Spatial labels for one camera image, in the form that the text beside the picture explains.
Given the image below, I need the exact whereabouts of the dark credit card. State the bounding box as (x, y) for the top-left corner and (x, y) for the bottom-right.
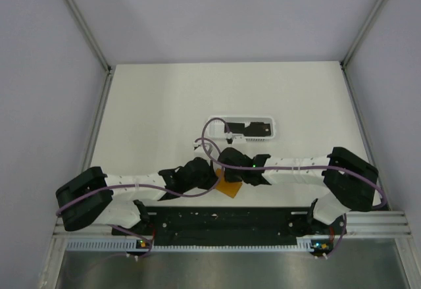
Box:
(244, 122), (273, 138)
(227, 122), (245, 134)

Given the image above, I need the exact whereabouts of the orange leather card holder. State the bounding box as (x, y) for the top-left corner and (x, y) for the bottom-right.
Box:
(215, 169), (243, 198)

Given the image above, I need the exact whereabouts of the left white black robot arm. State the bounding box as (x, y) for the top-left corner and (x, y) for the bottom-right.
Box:
(55, 157), (218, 234)

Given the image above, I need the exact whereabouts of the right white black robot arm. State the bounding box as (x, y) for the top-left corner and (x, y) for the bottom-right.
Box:
(216, 147), (384, 236)

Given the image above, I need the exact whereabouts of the clear plastic card tray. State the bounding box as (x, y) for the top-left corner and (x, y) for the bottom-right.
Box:
(205, 115), (276, 142)

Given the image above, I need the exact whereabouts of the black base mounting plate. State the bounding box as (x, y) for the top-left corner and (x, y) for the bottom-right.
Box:
(130, 207), (343, 246)

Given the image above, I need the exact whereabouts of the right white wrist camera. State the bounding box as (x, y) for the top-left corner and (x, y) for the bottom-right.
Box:
(226, 132), (246, 145)

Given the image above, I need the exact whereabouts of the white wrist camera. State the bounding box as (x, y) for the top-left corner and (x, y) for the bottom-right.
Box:
(193, 141), (213, 152)
(226, 132), (246, 145)

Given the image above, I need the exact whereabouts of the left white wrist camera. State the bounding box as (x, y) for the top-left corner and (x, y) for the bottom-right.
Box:
(193, 141), (213, 152)

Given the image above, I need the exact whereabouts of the grey slotted cable duct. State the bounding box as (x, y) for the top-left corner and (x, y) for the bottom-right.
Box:
(67, 238), (332, 253)

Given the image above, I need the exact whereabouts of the aluminium front rail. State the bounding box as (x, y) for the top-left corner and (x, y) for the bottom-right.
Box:
(53, 211), (412, 239)

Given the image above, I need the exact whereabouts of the left aluminium frame post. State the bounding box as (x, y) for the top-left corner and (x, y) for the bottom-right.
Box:
(49, 0), (114, 72)

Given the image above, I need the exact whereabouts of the aluminium frame post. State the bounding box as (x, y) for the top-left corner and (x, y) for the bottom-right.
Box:
(49, 0), (114, 72)
(340, 0), (404, 69)

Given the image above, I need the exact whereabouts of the right aluminium frame post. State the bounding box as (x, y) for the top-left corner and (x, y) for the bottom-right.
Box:
(340, 0), (404, 69)

